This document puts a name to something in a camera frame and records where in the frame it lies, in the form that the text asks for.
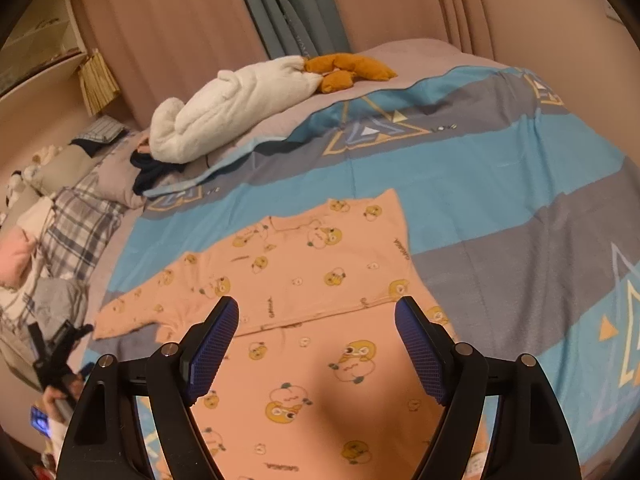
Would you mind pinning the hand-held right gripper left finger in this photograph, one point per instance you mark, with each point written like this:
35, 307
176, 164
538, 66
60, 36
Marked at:
215, 345

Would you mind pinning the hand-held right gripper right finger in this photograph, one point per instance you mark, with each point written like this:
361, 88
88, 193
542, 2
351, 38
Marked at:
420, 350

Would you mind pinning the pink duck-print baby garment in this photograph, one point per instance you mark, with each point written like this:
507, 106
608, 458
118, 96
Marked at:
300, 280

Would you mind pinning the person's left hand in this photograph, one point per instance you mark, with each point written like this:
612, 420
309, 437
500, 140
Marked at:
62, 400

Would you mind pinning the grey cloth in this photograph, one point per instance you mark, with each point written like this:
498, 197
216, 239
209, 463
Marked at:
60, 305

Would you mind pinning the pink cloth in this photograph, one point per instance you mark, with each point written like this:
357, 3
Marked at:
17, 255

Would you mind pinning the plaid pillow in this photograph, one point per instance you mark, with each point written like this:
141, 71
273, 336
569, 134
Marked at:
80, 230

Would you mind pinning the dark navy cloth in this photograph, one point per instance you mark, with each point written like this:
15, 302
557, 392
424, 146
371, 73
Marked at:
150, 172

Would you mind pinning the beige pillow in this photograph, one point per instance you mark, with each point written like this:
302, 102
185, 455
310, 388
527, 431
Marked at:
65, 170

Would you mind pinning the blue and grey striped blanket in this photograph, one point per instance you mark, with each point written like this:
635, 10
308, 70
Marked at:
475, 170

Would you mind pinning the lavender pillow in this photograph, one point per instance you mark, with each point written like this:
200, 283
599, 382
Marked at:
120, 175

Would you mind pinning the small white plush toy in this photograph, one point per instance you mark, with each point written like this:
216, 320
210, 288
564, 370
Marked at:
42, 157

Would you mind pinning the folded plaid cloth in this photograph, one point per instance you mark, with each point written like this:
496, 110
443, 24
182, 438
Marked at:
102, 130

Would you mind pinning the white plush goose toy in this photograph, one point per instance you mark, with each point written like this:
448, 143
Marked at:
225, 105

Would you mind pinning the tan woven hanging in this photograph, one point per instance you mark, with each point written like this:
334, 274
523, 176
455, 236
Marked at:
100, 82

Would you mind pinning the lavender bed sheet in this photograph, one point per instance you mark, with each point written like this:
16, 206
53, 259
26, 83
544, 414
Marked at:
425, 55

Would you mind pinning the pink curtain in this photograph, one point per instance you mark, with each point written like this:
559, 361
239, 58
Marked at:
165, 20
400, 0

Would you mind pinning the blue-grey curtain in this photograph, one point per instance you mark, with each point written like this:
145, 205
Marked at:
280, 5

